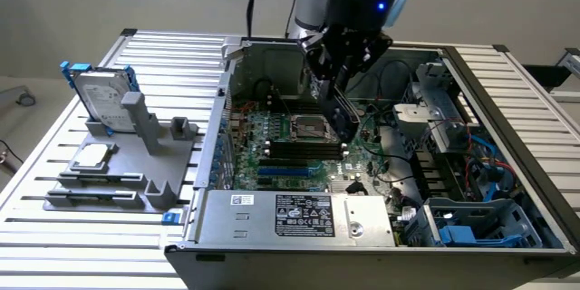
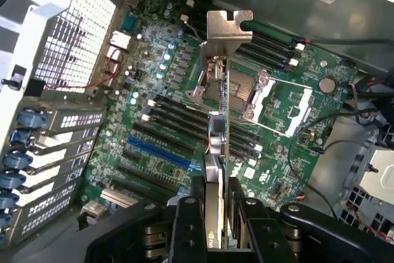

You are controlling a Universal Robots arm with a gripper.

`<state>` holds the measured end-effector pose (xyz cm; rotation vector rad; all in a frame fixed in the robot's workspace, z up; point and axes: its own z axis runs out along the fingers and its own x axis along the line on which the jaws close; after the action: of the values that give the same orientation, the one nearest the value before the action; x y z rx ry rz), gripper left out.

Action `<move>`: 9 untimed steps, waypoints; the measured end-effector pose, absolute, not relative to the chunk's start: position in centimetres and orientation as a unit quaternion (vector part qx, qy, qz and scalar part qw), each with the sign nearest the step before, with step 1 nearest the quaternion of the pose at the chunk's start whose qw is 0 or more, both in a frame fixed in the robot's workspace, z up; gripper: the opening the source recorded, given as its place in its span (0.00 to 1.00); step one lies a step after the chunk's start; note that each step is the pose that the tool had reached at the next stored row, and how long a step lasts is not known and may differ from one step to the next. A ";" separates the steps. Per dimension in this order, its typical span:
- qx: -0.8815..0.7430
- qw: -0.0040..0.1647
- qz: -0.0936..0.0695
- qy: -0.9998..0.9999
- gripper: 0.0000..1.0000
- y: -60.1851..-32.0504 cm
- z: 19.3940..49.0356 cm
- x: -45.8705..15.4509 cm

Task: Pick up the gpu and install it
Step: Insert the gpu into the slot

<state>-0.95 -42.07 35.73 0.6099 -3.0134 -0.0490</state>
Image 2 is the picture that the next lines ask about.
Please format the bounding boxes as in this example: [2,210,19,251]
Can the black RAM slot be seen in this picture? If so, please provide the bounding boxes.
[149,101,262,147]
[143,116,261,159]
[246,22,299,46]
[147,109,262,153]
[249,30,297,54]
[152,94,262,140]
[236,46,292,73]
[243,38,295,63]

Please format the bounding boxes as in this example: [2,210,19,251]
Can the silver rear port block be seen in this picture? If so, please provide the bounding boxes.
[104,30,132,64]

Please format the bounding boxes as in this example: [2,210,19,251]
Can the long black expansion slot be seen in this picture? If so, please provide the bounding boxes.
[118,163,186,190]
[132,123,199,156]
[112,178,177,203]

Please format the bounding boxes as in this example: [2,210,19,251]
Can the perforated metal slot cover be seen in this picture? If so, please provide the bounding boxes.
[15,167,84,207]
[9,182,78,242]
[49,110,105,133]

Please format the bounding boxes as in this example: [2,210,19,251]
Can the thin red wire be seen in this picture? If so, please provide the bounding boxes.
[44,47,124,91]

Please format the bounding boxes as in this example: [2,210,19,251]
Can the grey metal PC case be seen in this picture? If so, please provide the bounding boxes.
[0,0,394,263]

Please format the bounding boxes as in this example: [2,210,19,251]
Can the silver coin cell battery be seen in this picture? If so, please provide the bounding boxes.
[318,76,336,94]

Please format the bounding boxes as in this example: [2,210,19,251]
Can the blue expansion slot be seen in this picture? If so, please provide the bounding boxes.
[127,136,191,171]

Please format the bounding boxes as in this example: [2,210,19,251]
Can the metal socket cover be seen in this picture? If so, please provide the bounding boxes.
[186,68,271,116]

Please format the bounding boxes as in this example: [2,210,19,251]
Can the blue slot clip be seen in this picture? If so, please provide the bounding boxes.
[0,192,21,210]
[9,129,36,147]
[0,172,27,190]
[0,212,13,230]
[17,108,49,130]
[2,151,33,170]

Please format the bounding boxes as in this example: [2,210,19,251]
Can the green motherboard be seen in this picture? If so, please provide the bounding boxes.
[80,0,360,214]

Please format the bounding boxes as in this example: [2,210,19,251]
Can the thin black wire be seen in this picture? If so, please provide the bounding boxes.
[288,111,358,218]

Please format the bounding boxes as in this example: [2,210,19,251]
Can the short black expansion slot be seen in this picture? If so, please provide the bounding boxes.
[121,148,140,163]

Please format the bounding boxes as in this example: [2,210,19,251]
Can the grey metal disk bay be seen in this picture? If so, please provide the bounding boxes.
[338,142,394,239]

